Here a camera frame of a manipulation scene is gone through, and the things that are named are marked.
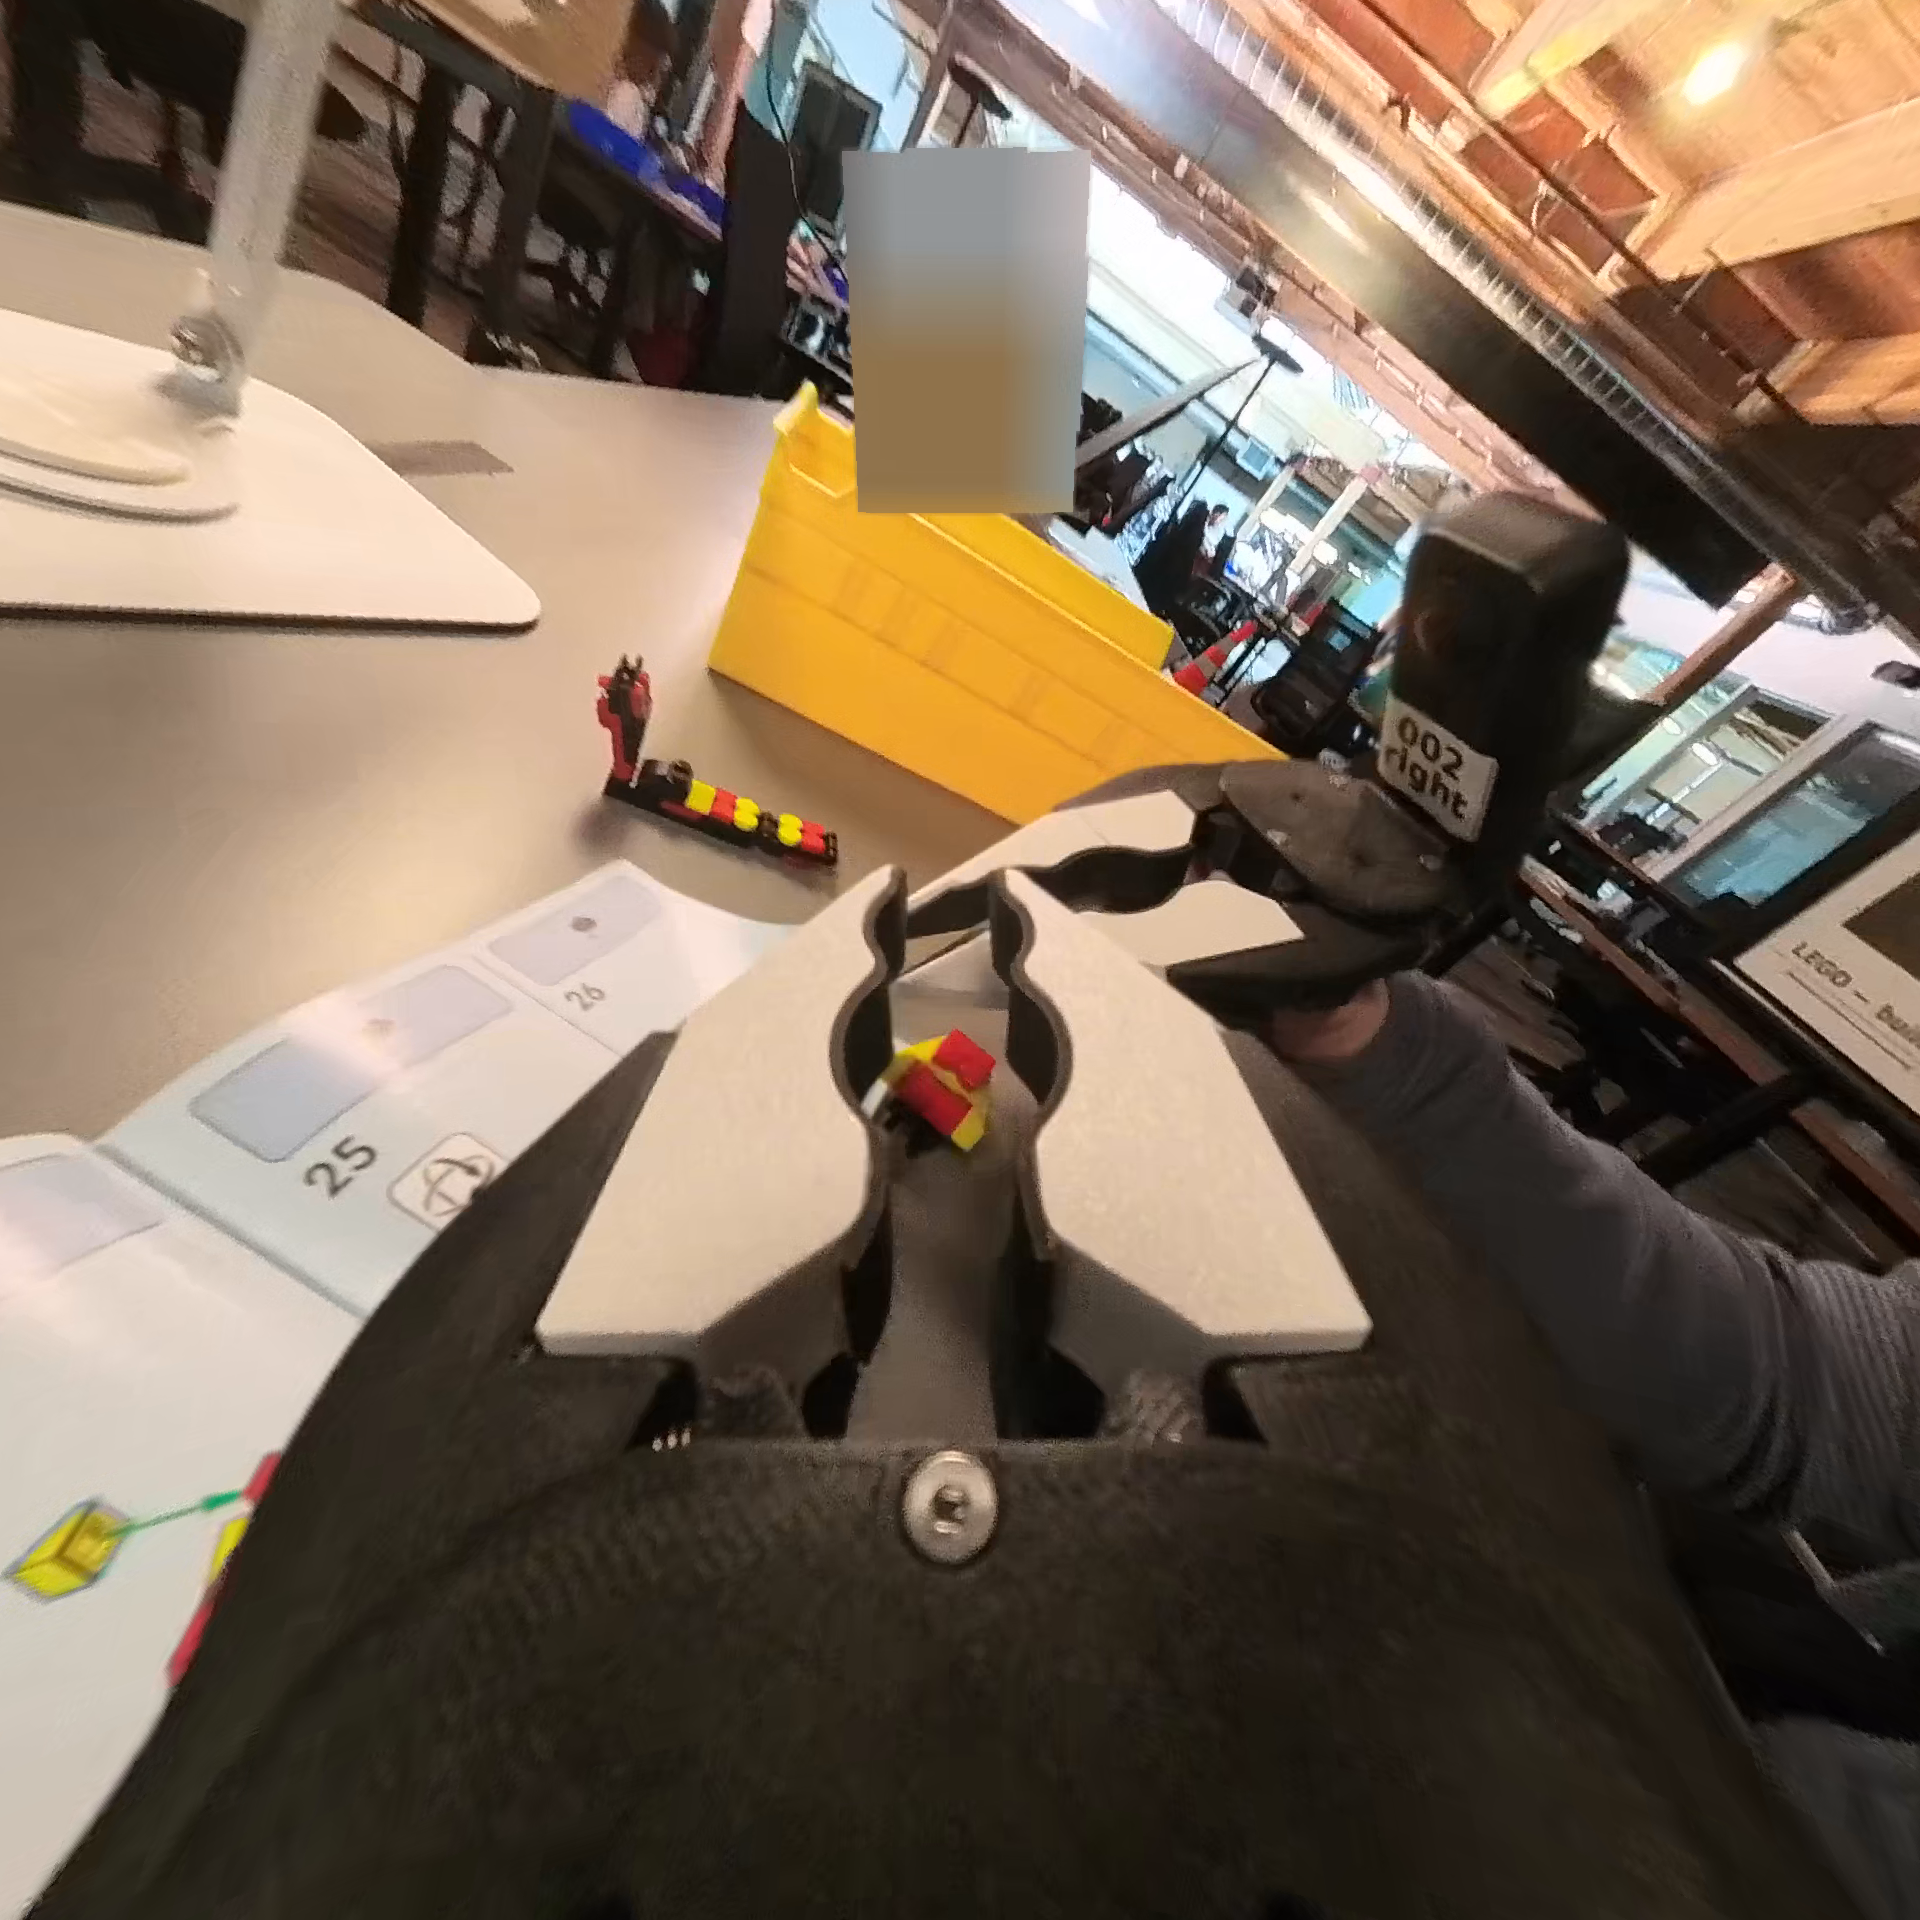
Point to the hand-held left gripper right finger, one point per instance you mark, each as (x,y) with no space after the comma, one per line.
(1201,1184)

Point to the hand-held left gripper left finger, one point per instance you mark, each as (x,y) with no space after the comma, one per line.
(720,1155)

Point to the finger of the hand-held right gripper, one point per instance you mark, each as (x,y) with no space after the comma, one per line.
(1215,921)
(1126,832)

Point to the red yellow lego assembly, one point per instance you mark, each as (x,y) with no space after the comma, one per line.
(944,1089)

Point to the beaded lego tail assembly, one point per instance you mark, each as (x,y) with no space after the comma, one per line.
(720,810)

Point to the person's right forearm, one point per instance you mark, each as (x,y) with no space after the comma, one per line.
(1576,1229)

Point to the person's right hand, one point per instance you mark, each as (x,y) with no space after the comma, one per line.
(1329,1027)

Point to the orange traffic cone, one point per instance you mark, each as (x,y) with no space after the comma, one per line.
(1223,660)

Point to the yellow plastic bin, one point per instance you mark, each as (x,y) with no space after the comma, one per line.
(931,660)

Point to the white framed sign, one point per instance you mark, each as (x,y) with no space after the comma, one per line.
(1845,961)

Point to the open instruction booklet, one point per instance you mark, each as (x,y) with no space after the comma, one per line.
(135,1320)

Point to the grey tape strip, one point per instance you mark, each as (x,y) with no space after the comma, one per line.
(442,456)

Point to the wooden book stand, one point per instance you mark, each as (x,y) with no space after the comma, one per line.
(299,509)

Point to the person's torso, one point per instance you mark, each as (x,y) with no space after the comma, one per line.
(1862,1798)

